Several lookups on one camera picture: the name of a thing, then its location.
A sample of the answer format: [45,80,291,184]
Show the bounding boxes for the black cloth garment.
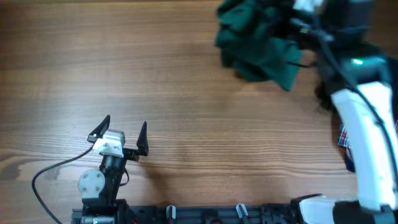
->
[315,44,397,116]

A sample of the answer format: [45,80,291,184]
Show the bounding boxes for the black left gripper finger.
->
[87,114,111,143]
[136,121,149,156]

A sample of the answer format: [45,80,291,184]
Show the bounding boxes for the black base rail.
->
[71,204,298,224]

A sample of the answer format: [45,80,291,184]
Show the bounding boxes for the red plaid cloth garment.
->
[337,123,351,149]

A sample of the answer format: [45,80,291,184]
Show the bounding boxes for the green cloth garment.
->
[215,0,302,91]

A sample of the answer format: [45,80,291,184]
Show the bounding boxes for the navy blue cloth garment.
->
[344,147,356,173]

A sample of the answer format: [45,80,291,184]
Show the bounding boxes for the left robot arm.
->
[71,115,149,224]

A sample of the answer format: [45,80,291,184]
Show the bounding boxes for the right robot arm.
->
[275,1,397,223]

